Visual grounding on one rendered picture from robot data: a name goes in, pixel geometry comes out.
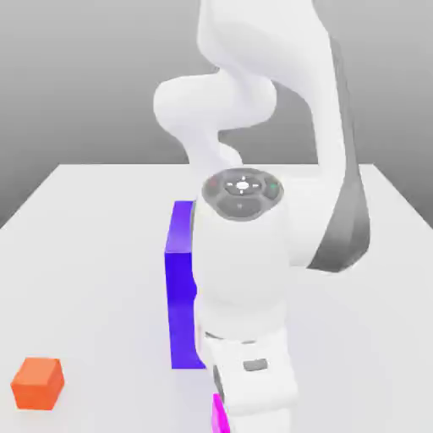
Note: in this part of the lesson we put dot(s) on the large blue box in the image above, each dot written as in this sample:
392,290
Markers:
178,304

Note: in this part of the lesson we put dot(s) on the small magenta cube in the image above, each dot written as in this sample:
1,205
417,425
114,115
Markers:
219,417

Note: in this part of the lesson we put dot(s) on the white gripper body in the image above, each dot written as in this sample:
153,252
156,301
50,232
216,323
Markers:
260,392

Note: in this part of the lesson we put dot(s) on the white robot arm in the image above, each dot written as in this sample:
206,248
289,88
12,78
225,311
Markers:
240,270

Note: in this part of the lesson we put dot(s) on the small orange cube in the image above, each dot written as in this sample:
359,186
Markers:
35,385

